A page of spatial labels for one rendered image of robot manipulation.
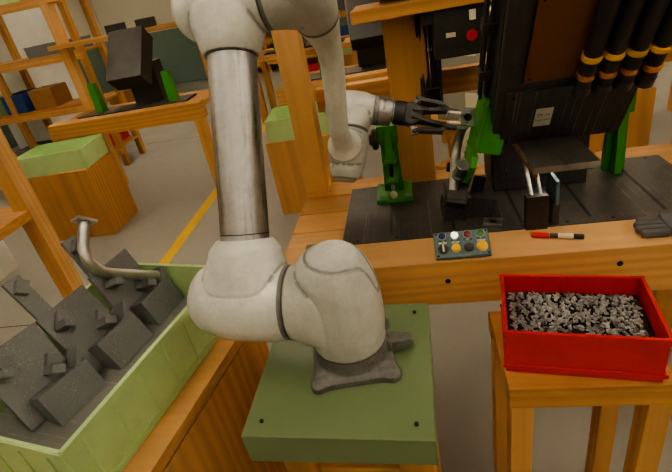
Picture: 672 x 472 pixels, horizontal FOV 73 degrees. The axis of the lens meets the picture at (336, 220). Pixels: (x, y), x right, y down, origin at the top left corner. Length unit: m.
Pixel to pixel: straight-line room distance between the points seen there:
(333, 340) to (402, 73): 1.09
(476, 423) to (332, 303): 1.33
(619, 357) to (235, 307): 0.79
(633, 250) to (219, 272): 1.05
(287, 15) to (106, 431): 0.92
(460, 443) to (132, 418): 1.26
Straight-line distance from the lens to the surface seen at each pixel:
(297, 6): 0.96
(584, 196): 1.66
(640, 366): 1.16
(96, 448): 1.15
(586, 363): 1.14
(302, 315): 0.87
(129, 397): 1.18
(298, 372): 1.03
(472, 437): 2.03
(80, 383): 1.33
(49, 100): 6.79
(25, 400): 1.35
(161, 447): 1.22
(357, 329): 0.88
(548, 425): 2.10
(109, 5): 12.98
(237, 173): 0.92
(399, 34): 1.70
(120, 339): 1.39
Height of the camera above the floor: 1.64
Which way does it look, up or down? 28 degrees down
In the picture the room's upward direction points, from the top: 11 degrees counter-clockwise
